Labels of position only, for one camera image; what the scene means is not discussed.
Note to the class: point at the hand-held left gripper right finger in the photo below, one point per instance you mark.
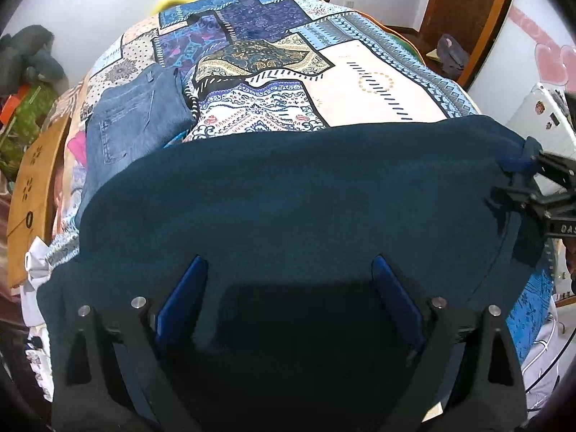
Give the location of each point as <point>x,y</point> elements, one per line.
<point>396,294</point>

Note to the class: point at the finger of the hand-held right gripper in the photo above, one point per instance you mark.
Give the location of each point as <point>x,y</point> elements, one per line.
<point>513,195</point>
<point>517,163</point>

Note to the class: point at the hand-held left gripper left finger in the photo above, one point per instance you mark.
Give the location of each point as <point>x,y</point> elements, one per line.
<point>180,297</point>

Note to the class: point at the dark teal pants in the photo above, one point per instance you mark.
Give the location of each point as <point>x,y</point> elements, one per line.
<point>292,211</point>

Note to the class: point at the white plastic cabinet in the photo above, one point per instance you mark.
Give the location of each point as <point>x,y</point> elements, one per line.
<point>540,112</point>

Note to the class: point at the grey purple bag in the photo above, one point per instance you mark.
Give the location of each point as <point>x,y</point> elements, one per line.
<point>452,56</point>

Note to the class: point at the brown wooden door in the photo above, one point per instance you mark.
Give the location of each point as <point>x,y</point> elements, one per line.
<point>468,4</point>

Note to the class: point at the patchwork printed bedspread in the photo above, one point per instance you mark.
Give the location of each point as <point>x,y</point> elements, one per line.
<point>369,85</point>

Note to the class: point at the carved wooden board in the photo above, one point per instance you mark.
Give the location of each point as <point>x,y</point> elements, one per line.
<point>33,189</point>

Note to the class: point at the folded blue jeans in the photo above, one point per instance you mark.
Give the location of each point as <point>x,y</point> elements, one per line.
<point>130,117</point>

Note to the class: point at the green patterned cloth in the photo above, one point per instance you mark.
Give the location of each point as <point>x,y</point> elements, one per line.
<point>24,121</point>

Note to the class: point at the grey plush toy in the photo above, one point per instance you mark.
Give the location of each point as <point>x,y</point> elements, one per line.
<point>31,54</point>

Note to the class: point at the yellow round object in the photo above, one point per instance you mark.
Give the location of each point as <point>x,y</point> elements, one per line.
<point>173,2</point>

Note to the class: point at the pink heart wall decals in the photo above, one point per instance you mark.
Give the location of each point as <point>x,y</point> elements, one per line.
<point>551,56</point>

